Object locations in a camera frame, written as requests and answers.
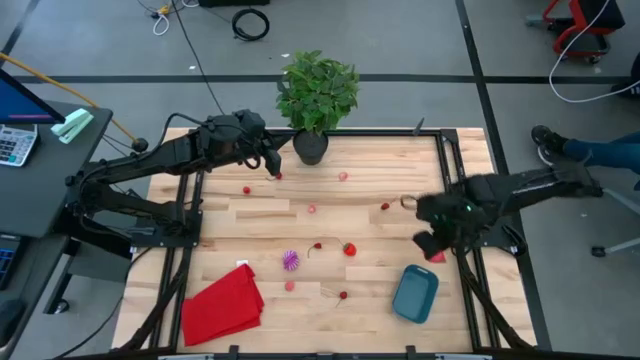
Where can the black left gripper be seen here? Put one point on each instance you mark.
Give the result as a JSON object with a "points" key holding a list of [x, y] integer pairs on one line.
{"points": [[247, 131]]}

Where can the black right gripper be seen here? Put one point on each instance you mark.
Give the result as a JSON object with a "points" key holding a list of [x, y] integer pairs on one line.
{"points": [[450, 215]]}

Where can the teal plastic tupperware bin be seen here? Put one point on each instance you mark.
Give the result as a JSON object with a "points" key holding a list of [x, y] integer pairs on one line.
{"points": [[415, 295]]}

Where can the red toy strawberry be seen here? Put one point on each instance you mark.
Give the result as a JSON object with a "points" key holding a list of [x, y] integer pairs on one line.
{"points": [[350, 249]]}

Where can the purple spiky ball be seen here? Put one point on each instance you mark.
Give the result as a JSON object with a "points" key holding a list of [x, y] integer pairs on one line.
{"points": [[291, 260]]}

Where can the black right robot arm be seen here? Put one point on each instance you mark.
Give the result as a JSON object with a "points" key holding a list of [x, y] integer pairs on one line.
{"points": [[540, 187]]}

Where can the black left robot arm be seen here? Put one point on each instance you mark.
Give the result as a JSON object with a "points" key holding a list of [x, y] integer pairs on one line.
{"points": [[150, 155]]}

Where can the black plant pot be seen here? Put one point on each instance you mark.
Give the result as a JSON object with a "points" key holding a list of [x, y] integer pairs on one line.
{"points": [[310, 148]]}

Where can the green leafy artificial plant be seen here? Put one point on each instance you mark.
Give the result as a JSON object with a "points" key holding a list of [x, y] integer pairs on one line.
{"points": [[317, 90]]}

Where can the small white tag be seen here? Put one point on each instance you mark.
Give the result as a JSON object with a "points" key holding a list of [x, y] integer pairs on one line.
{"points": [[242, 262]]}

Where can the black round knob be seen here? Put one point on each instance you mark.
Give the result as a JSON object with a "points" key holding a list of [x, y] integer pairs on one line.
{"points": [[140, 145]]}

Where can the person's shoe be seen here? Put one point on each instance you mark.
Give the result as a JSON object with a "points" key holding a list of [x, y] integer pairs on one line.
{"points": [[545, 136], [549, 156]]}

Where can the red folded cloth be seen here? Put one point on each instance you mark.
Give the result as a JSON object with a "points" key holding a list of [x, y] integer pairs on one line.
{"points": [[220, 307]]}

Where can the black box on floor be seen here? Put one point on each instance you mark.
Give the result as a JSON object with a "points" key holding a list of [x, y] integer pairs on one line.
{"points": [[235, 2]]}

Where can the grey office chair base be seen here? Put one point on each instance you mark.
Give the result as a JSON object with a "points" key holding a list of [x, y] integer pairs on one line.
{"points": [[620, 245]]}

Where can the person's leg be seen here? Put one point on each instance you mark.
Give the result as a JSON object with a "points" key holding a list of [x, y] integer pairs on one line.
{"points": [[605, 152]]}

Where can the mint green stapler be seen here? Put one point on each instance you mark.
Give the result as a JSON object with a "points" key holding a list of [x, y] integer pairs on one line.
{"points": [[72, 125]]}

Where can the yellow rod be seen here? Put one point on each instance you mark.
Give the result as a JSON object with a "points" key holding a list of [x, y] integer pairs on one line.
{"points": [[60, 86]]}

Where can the black desk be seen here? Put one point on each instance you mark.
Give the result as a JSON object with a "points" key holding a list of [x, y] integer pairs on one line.
{"points": [[40, 195]]}

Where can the black object with white print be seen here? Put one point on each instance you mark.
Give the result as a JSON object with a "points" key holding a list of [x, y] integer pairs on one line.
{"points": [[631, 87]]}

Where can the grey desk calculator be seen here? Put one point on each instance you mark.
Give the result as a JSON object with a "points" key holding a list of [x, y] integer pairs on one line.
{"points": [[15, 145]]}

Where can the computer monitor with blue screen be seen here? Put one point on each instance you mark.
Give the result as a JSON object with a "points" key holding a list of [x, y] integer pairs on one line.
{"points": [[20, 102]]}

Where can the dark grey low desk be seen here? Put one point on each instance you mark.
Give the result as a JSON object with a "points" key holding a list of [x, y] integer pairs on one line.
{"points": [[37, 280]]}

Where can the red and black cart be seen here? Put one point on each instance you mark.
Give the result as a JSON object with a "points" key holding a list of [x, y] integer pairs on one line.
{"points": [[602, 15]]}

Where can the black keyboard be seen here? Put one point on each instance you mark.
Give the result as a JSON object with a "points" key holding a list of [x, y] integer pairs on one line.
{"points": [[6, 260]]}

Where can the black computer mouse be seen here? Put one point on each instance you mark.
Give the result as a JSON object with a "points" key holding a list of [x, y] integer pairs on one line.
{"points": [[10, 320]]}

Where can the black metal table frame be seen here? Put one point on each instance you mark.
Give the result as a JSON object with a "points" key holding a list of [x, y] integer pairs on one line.
{"points": [[380, 133]]}

